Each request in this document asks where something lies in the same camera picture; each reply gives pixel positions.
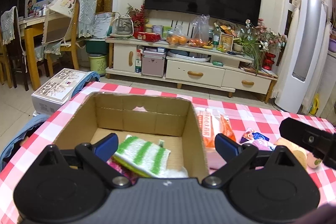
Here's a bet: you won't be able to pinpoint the orange plush cloth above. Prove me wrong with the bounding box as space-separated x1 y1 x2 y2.
274 138 307 169

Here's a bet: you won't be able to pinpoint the green white striped cloth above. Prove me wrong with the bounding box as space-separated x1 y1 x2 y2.
113 135 171 178

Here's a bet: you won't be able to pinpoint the pink towel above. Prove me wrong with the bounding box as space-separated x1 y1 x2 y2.
251 139 276 151

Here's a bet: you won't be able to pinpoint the white fluffy plush ball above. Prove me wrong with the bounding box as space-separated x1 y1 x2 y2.
158 167 189 178

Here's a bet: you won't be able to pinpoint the right hand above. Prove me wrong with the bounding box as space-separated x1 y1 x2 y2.
295 203 336 224

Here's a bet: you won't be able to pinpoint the paper cup green dots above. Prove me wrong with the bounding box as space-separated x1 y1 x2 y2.
307 152 322 169

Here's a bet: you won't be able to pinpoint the yellow detergent bottle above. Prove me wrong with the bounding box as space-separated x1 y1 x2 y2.
309 93 319 116

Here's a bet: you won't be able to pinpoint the blue tissue packet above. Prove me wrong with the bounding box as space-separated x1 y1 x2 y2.
240 128 269 144

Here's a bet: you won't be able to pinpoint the red white checkered tablecloth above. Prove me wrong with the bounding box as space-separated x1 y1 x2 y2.
1 82 335 223

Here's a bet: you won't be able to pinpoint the purple pink knitted ball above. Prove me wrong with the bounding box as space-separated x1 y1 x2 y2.
107 158 138 185

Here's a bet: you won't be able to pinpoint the orange white tissue pack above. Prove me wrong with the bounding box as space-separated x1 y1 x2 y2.
195 107 236 170

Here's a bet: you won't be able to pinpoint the white standing air conditioner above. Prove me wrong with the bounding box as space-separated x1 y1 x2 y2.
273 0 333 113

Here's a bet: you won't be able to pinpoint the red decorative vase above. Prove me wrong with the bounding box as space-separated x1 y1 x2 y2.
262 52 276 71

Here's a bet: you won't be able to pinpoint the purple plastic basin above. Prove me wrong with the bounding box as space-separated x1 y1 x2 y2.
329 39 336 53

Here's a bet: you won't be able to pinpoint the white printed carton box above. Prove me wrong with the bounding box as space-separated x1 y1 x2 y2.
31 68 88 115

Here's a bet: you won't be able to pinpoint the cardboard box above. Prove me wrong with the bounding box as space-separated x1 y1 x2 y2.
54 93 209 180

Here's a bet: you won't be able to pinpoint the potted flower plant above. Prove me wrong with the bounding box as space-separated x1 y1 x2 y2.
234 18 288 75

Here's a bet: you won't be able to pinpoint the green trash bin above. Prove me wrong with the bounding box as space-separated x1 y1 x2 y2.
88 53 108 75

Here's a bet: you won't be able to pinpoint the framed picture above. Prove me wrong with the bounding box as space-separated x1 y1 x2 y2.
218 33 234 52

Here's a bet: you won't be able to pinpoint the cream TV cabinet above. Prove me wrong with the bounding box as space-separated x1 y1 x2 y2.
106 38 277 102

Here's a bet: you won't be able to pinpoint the pink storage box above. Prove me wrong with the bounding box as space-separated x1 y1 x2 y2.
141 50 166 77

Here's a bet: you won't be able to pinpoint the clear plastic bag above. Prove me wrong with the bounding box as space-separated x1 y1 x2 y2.
189 15 210 48

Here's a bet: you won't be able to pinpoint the wooden dining chair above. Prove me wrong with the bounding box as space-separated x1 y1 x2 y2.
42 0 97 76

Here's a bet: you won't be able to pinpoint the wooden dining table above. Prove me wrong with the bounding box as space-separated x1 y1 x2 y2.
19 16 46 90

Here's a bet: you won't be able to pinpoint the red box on cabinet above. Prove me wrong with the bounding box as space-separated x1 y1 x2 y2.
136 32 161 43

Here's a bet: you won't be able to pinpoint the bag of oranges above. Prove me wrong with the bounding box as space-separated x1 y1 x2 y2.
166 25 190 45

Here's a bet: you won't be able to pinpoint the red berry bouquet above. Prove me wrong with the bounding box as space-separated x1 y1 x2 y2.
127 3 148 32

